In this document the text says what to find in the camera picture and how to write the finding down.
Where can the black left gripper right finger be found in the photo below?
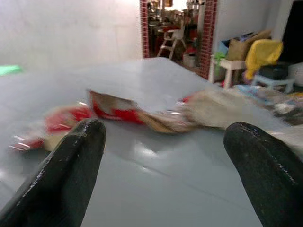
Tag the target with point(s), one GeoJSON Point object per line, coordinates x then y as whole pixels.
{"type": "Point", "coordinates": [270, 179]}

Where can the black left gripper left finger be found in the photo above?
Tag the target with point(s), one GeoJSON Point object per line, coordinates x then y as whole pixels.
{"type": "Point", "coordinates": [59, 175]}

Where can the red snack wrapper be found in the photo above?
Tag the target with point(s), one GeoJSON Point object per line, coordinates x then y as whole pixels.
{"type": "Point", "coordinates": [64, 118]}

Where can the clear printed plastic bag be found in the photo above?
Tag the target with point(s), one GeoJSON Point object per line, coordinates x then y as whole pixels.
{"type": "Point", "coordinates": [279, 104]}

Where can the pale blue plastic stool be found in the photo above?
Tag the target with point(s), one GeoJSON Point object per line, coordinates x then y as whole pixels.
{"type": "Point", "coordinates": [272, 81]}

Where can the black box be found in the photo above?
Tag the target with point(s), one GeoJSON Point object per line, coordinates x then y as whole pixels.
{"type": "Point", "coordinates": [273, 72]}

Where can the white television cabinet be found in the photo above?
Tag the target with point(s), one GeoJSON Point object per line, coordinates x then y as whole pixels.
{"type": "Point", "coordinates": [296, 71]}

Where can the green plastic item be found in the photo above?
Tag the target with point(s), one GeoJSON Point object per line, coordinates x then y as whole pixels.
{"type": "Point", "coordinates": [9, 70]}

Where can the white stool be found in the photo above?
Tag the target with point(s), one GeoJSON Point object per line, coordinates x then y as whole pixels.
{"type": "Point", "coordinates": [233, 63]}

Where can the yellow cloth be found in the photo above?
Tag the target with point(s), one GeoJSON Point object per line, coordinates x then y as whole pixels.
{"type": "Point", "coordinates": [262, 52]}

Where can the brown cardboard box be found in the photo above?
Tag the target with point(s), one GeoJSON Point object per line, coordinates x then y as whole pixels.
{"type": "Point", "coordinates": [237, 49]}

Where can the blue bag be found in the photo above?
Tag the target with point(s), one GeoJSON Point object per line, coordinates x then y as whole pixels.
{"type": "Point", "coordinates": [223, 47]}

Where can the white bucket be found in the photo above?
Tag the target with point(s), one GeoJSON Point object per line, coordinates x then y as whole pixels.
{"type": "Point", "coordinates": [189, 60]}

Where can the black television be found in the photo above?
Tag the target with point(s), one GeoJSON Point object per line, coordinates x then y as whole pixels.
{"type": "Point", "coordinates": [294, 30]}

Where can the white high chair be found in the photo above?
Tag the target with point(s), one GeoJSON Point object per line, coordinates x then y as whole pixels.
{"type": "Point", "coordinates": [174, 35]}

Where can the red brick door frame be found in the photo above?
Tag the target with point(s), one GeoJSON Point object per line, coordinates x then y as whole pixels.
{"type": "Point", "coordinates": [208, 35]}

